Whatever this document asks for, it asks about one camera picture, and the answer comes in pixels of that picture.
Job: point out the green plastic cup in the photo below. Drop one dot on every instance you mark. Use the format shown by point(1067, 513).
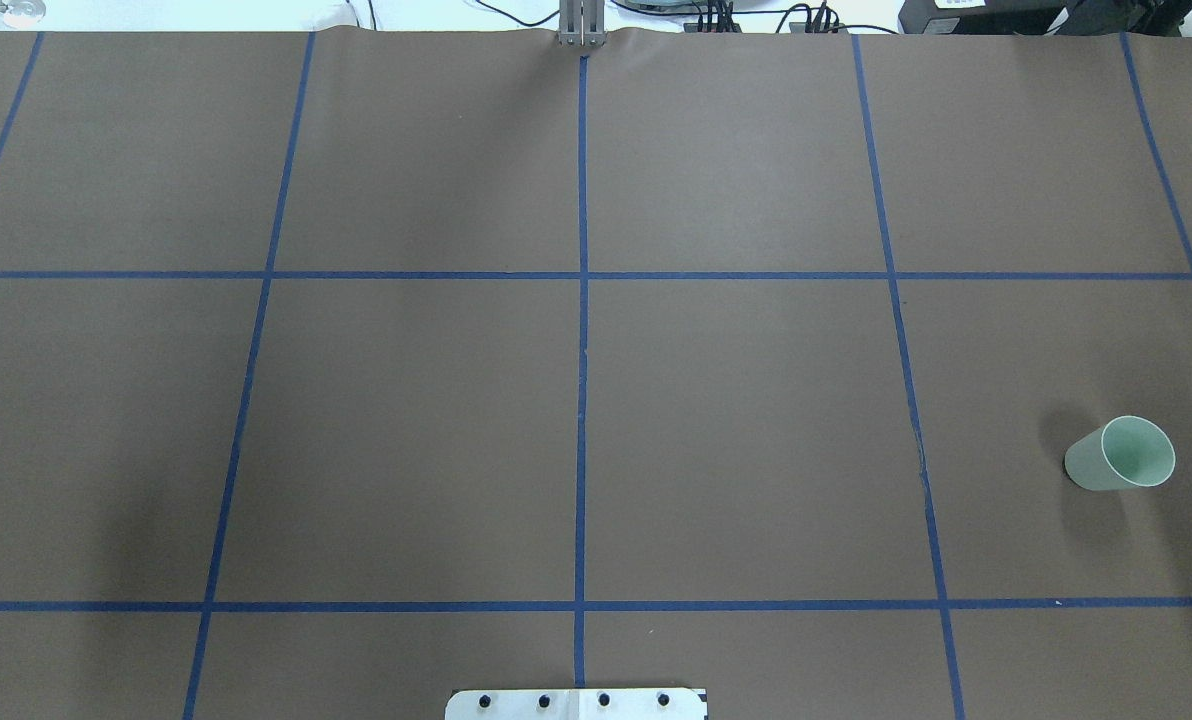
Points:
point(1128, 452)

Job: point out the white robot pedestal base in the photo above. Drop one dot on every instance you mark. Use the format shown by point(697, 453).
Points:
point(578, 703)

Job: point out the aluminium frame post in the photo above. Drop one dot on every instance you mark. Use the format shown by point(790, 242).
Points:
point(581, 23)

